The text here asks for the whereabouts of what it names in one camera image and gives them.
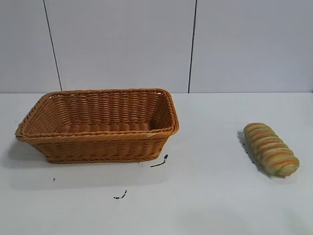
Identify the long striped bread loaf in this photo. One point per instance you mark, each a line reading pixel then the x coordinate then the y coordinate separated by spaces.
pixel 270 151

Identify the brown woven wicker basket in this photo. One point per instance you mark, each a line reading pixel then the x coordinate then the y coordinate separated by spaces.
pixel 97 147

